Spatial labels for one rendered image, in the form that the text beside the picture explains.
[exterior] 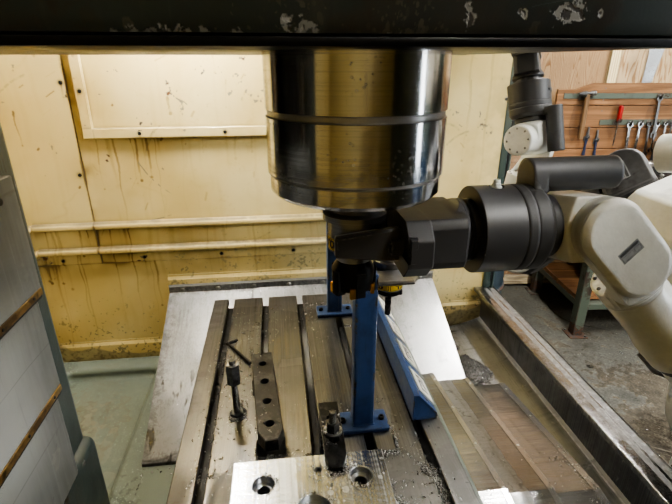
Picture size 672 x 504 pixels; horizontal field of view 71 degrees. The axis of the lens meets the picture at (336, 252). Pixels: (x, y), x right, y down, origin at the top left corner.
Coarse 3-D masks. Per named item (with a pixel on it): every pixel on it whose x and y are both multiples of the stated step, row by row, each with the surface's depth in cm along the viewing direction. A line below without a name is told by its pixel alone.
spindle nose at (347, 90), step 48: (288, 96) 36; (336, 96) 34; (384, 96) 34; (432, 96) 36; (288, 144) 37; (336, 144) 35; (384, 144) 35; (432, 144) 38; (288, 192) 39; (336, 192) 37; (384, 192) 37; (432, 192) 40
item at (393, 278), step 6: (390, 270) 82; (396, 270) 82; (384, 276) 80; (390, 276) 80; (396, 276) 80; (402, 276) 80; (414, 276) 80; (378, 282) 78; (384, 282) 78; (390, 282) 78; (396, 282) 78; (402, 282) 78; (408, 282) 78; (414, 282) 78
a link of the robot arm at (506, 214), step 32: (480, 192) 45; (512, 192) 45; (416, 224) 41; (448, 224) 42; (480, 224) 44; (512, 224) 43; (416, 256) 41; (448, 256) 43; (480, 256) 45; (512, 256) 44
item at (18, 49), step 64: (0, 0) 25; (64, 0) 25; (128, 0) 26; (192, 0) 26; (256, 0) 26; (320, 0) 27; (384, 0) 27; (448, 0) 28; (512, 0) 28; (576, 0) 29; (640, 0) 29
